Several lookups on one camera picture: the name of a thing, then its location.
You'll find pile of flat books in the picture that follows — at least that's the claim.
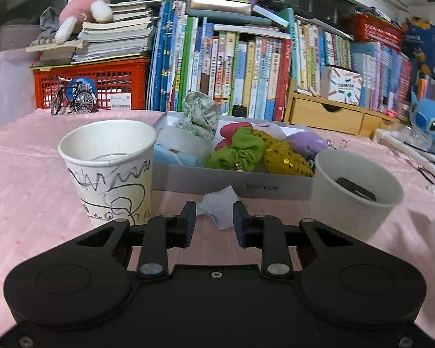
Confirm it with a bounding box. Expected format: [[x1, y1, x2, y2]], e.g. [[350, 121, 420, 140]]
[[186, 5, 292, 40]]

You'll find blue cardboard box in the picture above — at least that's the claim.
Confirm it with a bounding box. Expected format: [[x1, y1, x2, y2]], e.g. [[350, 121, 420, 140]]
[[400, 18, 435, 77]]

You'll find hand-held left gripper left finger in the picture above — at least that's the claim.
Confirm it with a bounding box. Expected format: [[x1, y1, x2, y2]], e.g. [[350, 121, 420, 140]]
[[76, 200, 197, 280]]

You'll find miniature black bicycle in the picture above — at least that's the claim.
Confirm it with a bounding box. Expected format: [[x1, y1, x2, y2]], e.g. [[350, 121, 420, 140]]
[[51, 76, 97, 116]]

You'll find white pencil print box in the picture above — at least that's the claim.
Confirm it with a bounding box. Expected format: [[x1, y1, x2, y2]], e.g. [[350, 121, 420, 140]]
[[321, 65, 363, 106]]

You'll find red plastic crate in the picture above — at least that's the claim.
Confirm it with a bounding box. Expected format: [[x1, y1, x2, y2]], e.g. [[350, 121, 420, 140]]
[[31, 58, 151, 111]]

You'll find grey green patterned scrunchie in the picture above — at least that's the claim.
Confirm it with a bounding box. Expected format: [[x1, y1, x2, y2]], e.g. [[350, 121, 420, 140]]
[[174, 92, 220, 141]]

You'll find gold sequin scrunchie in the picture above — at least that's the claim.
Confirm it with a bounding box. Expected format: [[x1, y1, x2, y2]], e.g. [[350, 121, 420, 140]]
[[252, 128, 314, 177]]

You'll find blue round card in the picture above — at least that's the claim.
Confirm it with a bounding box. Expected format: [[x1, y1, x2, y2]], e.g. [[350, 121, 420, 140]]
[[67, 78, 97, 98]]

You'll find light blue cloth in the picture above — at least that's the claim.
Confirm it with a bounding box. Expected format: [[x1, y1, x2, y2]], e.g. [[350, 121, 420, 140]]
[[153, 143, 200, 167]]

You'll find red basket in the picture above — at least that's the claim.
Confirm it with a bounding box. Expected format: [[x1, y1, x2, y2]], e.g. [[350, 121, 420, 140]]
[[344, 7, 405, 53]]

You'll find pink and white plush toy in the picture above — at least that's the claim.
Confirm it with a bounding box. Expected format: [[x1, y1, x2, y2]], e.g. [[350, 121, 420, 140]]
[[54, 0, 114, 44]]

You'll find grey plush toy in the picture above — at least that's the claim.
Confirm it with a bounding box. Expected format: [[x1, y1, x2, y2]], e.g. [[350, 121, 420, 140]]
[[34, 6, 64, 46]]

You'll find wooden drawer organizer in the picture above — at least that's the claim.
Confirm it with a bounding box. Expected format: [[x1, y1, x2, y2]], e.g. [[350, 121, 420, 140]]
[[283, 78, 401, 138]]

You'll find white cloth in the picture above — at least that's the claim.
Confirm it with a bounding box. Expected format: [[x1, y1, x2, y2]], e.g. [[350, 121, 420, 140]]
[[197, 185, 240, 231]]

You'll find white panel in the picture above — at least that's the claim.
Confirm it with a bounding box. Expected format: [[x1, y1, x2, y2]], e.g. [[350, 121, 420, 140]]
[[0, 25, 40, 127]]

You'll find white tube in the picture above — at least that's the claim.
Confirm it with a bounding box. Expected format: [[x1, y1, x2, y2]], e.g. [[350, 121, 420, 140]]
[[373, 128, 435, 198]]

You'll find plain white paper cup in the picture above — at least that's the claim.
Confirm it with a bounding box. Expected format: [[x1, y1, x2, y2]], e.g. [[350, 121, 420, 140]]
[[309, 149, 405, 242]]

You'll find scribbled white paper cup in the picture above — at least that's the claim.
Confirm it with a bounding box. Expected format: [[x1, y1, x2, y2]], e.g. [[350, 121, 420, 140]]
[[58, 119, 158, 227]]

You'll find silver pencil case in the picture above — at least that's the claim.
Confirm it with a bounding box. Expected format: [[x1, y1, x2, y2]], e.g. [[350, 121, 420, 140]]
[[190, 0, 256, 16]]

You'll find grey cardboard box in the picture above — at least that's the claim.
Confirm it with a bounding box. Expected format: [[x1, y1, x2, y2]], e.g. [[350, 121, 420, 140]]
[[150, 111, 334, 201]]

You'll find blue plush toy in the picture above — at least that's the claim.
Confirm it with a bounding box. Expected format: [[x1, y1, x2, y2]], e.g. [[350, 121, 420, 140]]
[[409, 92, 435, 153]]

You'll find stack of worn books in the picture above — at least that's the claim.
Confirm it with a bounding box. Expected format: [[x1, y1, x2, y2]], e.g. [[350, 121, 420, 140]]
[[25, 0, 164, 64]]

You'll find row of books on organizer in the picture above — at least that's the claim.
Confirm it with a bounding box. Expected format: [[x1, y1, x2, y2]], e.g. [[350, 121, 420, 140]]
[[288, 14, 414, 111]]

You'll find row of thin slanted books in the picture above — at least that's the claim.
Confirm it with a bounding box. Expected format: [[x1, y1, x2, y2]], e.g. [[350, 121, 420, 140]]
[[415, 74, 435, 109]]

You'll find black flat object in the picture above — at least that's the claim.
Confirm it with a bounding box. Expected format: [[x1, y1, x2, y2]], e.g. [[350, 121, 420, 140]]
[[335, 176, 378, 202]]

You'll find green and pink fabric scrunchie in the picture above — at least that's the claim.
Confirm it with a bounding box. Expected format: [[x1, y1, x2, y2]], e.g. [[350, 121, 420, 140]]
[[206, 122, 267, 173]]

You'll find row of upright picture books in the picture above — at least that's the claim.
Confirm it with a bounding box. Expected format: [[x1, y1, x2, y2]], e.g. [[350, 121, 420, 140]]
[[147, 0, 294, 122]]

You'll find purple fluffy scrunchie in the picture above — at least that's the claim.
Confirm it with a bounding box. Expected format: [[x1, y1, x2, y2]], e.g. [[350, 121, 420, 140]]
[[286, 131, 329, 160]]

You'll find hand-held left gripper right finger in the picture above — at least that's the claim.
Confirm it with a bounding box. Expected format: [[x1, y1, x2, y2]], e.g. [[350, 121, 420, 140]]
[[233, 201, 359, 280]]

